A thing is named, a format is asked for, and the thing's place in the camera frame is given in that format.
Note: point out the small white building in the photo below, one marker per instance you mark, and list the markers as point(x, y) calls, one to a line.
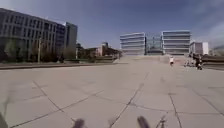
point(199, 48)

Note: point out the white banded twin-block building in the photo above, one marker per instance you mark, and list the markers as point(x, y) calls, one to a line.
point(175, 41)

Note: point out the grey concrete slab plaza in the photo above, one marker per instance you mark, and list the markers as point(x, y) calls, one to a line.
point(110, 83)

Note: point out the low concrete wall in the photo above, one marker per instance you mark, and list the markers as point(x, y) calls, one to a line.
point(50, 65)

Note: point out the row of trees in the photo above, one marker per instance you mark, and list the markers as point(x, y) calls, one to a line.
point(33, 51)

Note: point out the person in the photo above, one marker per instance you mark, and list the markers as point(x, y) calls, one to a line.
point(171, 60)

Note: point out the large grey glass building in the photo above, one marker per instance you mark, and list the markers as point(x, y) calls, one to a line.
point(30, 31)

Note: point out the pole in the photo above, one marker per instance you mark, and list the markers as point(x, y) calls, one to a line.
point(39, 50)

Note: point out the wide concrete stairs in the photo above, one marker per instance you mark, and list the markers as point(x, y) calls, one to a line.
point(150, 58)

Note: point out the robot's own part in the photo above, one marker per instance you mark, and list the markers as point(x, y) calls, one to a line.
point(143, 122)
point(79, 123)

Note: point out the low red brick building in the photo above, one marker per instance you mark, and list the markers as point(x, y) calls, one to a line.
point(103, 50)

